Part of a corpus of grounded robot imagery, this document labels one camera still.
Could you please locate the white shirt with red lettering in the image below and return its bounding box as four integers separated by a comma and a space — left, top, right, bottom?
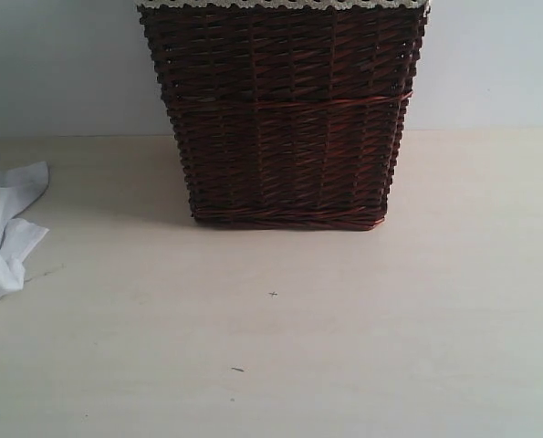
0, 162, 49, 298

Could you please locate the dark brown wicker basket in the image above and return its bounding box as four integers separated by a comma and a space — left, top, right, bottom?
136, 6, 428, 231

